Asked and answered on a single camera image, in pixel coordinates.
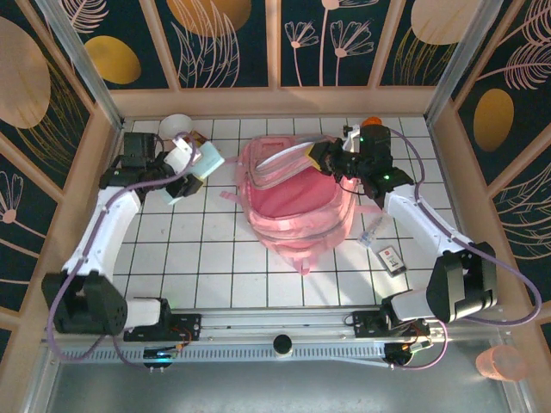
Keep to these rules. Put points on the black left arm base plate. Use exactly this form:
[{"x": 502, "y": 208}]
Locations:
[{"x": 189, "y": 327}]

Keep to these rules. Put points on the black framed id card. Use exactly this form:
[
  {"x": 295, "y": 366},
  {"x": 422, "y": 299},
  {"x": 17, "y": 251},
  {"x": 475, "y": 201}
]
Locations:
[{"x": 392, "y": 261}]

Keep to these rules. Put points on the red snack packet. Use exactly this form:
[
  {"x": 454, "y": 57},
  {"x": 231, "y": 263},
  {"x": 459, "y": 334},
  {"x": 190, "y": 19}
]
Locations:
[{"x": 199, "y": 135}]

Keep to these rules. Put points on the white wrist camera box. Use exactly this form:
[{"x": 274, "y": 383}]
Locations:
[
  {"x": 353, "y": 135},
  {"x": 178, "y": 155}
]

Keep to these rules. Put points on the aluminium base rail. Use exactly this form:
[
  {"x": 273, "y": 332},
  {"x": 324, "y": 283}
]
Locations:
[{"x": 275, "y": 320}]

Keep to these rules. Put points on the white bowl orange rim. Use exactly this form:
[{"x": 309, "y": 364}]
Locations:
[{"x": 174, "y": 125}]

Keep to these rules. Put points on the pink plastic cup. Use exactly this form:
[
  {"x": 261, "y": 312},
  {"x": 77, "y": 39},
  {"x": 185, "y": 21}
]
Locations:
[{"x": 501, "y": 362}]

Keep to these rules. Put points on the clear plastic pen pack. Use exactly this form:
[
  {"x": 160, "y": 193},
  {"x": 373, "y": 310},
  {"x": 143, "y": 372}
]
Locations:
[{"x": 371, "y": 232}]

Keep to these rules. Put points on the aluminium frame post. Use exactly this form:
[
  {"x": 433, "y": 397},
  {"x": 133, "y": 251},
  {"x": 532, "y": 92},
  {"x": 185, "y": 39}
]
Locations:
[
  {"x": 462, "y": 64},
  {"x": 85, "y": 64}
]

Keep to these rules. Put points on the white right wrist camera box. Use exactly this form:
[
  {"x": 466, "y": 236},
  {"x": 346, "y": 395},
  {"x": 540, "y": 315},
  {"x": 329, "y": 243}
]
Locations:
[{"x": 353, "y": 135}]

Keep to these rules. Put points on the pink backpack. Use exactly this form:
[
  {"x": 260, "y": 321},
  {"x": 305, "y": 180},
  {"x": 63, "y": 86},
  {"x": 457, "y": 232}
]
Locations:
[{"x": 292, "y": 202}]

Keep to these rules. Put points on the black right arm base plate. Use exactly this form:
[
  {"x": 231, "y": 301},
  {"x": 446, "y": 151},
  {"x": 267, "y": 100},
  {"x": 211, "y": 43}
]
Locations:
[{"x": 366, "y": 323}]

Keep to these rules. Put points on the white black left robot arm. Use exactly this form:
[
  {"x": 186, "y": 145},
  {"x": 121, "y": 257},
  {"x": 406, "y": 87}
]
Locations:
[{"x": 107, "y": 223}]

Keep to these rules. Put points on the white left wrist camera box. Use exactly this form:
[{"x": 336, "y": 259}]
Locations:
[{"x": 178, "y": 155}]

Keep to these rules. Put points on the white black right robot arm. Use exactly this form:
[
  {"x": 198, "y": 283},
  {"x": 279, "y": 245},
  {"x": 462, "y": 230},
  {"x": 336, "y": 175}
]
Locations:
[{"x": 422, "y": 219}]

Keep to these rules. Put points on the black round knob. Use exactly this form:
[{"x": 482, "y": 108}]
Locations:
[{"x": 282, "y": 343}]

